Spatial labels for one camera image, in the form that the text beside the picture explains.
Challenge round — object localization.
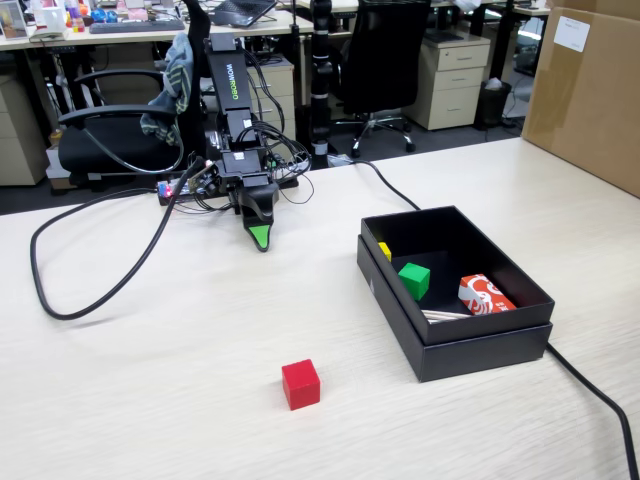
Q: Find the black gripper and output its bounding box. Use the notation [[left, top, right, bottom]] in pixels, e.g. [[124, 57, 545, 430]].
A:
[[219, 149, 279, 253]]

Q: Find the red wooden cube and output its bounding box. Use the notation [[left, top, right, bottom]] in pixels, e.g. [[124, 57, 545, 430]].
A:
[[281, 358, 322, 412]]

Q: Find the orange white printed box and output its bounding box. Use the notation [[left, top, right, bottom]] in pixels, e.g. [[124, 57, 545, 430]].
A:
[[458, 273, 518, 317]]

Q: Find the black cardboard box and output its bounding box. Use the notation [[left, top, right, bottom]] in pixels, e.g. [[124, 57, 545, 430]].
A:
[[360, 204, 556, 346]]

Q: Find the black open box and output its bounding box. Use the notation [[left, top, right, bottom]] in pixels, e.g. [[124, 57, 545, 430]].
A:
[[356, 234, 554, 384]]

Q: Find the large brown cardboard box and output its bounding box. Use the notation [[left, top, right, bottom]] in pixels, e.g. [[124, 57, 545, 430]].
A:
[[520, 0, 640, 199]]

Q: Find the circuit board with red LED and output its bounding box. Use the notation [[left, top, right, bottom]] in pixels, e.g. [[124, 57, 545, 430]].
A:
[[157, 174, 201, 206]]

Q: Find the beige drawer cabinet behind robot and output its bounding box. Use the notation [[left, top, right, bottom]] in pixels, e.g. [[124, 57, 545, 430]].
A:
[[247, 54, 297, 141]]

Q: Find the blue green striped cloth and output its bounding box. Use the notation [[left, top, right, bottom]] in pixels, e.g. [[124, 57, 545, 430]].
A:
[[139, 32, 196, 146]]

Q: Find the black office chair with armrests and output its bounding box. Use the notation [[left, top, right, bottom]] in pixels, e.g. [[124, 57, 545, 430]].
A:
[[56, 0, 214, 194]]

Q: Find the black vertical pole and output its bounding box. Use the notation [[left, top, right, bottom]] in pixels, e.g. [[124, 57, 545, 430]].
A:
[[308, 0, 334, 169]]

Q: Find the white office desk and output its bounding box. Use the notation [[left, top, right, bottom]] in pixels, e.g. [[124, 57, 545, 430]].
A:
[[0, 9, 316, 51]]

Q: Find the green wooden cube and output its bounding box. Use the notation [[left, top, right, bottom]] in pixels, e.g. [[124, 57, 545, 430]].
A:
[[397, 262, 432, 301]]

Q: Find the black laptop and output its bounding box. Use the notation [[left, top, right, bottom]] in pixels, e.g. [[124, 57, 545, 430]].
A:
[[207, 0, 279, 29]]

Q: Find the black mesh office chair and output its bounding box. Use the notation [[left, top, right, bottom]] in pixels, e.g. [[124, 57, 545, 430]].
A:
[[332, 0, 434, 159]]

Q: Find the black keyboard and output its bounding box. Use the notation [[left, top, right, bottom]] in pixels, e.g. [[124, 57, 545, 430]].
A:
[[88, 18, 186, 35]]

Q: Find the silver metal utensil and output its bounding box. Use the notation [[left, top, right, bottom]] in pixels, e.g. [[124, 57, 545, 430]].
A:
[[421, 308, 472, 324]]

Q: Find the beige three-drawer cabinet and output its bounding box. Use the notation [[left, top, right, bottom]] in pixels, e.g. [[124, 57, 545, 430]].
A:
[[402, 32, 492, 132]]

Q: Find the beige side cabinet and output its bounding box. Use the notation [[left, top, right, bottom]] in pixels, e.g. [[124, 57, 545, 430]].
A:
[[0, 74, 51, 187]]

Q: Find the black trash bin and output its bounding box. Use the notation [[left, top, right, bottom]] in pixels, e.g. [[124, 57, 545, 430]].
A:
[[474, 77, 514, 131]]

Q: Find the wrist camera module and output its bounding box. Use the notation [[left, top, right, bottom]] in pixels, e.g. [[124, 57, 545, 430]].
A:
[[192, 162, 221, 196]]

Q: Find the thin black wire bundle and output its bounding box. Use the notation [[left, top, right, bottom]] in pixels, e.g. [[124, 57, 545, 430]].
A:
[[239, 47, 316, 206]]

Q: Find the thick black looped cable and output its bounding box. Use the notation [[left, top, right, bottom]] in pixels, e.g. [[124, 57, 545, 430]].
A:
[[28, 167, 206, 321]]

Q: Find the photo frame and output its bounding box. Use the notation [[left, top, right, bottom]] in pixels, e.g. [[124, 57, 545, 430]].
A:
[[0, 0, 29, 40]]

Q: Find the thick black long cable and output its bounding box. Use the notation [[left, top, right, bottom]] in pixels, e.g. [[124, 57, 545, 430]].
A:
[[344, 158, 640, 480]]

